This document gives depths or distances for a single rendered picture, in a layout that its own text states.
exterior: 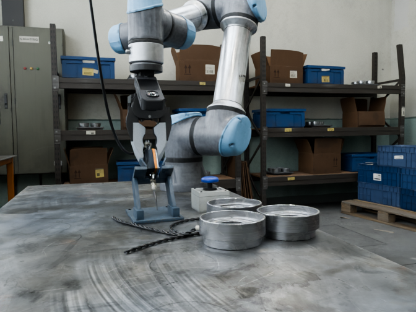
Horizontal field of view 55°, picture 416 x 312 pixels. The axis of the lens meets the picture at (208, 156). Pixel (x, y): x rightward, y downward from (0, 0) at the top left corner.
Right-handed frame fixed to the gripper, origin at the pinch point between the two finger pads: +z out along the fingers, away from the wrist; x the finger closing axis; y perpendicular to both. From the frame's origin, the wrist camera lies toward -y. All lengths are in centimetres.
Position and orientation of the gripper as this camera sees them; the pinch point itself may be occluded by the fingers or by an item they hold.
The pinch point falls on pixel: (150, 158)
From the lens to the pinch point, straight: 86.0
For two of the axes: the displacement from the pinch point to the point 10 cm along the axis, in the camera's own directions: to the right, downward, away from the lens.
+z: 0.1, 10.0, 0.6
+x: -9.5, 0.3, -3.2
